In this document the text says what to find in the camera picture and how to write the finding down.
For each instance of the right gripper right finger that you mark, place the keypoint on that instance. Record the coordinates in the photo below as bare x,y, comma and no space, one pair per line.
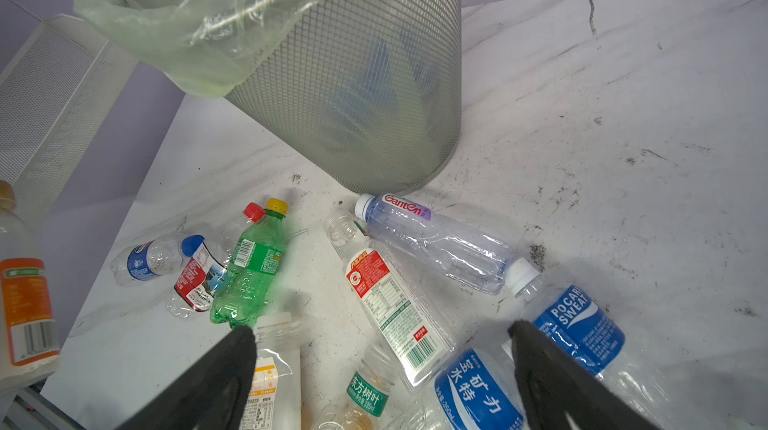
557,393

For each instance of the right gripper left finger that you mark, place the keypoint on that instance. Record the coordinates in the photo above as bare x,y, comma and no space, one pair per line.
211,394

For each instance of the red green label clear bottle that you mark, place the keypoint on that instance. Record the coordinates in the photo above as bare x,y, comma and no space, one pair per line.
405,317

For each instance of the orange label bottle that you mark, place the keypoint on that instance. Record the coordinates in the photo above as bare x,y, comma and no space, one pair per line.
29,346

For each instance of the large blue label water bottle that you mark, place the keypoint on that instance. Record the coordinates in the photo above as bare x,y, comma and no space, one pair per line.
392,92

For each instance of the mesh waste bin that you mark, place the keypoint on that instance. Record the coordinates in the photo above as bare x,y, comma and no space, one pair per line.
288,90

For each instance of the green bin liner bag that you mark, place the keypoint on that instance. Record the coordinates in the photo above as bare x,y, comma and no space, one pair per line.
205,47

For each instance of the white cap tea bottle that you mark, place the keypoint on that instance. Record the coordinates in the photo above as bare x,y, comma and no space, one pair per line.
274,400

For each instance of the Pocari Sweat bottle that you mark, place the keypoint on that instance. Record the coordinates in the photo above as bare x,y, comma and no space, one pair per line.
567,314

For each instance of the green soda bottle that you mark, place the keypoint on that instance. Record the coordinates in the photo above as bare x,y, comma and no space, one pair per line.
255,262

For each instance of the red white label bottle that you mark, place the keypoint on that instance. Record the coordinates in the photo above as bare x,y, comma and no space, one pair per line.
205,273

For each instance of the small Pepsi label bottle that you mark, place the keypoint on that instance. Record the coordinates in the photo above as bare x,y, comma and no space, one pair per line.
163,256

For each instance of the green cap crane label bottle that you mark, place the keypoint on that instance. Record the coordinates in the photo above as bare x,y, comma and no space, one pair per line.
366,396

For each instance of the clear purple label bottle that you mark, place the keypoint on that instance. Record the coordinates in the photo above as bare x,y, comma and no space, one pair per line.
447,246

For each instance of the lower white mesh shelf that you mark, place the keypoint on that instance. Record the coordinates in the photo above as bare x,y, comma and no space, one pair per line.
55,94

